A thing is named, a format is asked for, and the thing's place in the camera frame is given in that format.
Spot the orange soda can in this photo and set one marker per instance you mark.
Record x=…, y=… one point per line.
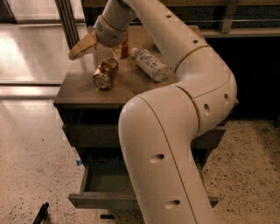
x=105, y=73

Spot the black object on floor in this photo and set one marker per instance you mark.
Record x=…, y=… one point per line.
x=42, y=214

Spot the brown wooden drawer cabinet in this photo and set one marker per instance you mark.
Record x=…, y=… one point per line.
x=80, y=102

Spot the open middle drawer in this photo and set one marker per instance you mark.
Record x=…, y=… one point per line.
x=105, y=185

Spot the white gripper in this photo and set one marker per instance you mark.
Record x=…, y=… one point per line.
x=111, y=33

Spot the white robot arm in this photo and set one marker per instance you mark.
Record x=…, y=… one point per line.
x=156, y=128

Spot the small black floor marker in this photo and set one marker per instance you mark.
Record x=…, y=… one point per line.
x=107, y=216

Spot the clear plastic water bottle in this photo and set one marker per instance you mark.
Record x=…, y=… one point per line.
x=150, y=64

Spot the red cola can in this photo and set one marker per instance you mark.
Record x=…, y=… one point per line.
x=125, y=46

